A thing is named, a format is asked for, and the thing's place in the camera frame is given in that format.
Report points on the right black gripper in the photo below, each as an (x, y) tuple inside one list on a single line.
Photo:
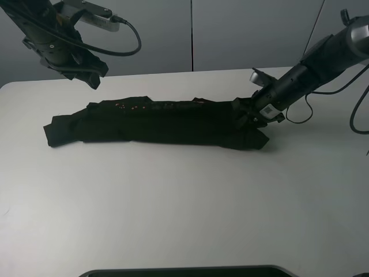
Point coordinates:
[(257, 111)]

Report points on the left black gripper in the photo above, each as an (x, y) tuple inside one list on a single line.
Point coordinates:
[(69, 61)]

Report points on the black printed t-shirt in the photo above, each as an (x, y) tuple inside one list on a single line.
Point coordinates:
[(141, 119)]

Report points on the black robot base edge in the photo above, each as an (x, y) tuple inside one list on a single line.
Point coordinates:
[(251, 270)]

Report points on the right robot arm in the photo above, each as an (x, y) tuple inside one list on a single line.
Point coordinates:
[(329, 58)]

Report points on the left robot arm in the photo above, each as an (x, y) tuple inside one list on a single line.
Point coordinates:
[(50, 32)]

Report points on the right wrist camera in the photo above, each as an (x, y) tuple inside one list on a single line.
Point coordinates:
[(261, 78)]

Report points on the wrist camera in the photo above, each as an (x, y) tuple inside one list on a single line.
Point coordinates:
[(261, 78), (90, 13)]

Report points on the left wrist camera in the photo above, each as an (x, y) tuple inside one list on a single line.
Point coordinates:
[(90, 13)]

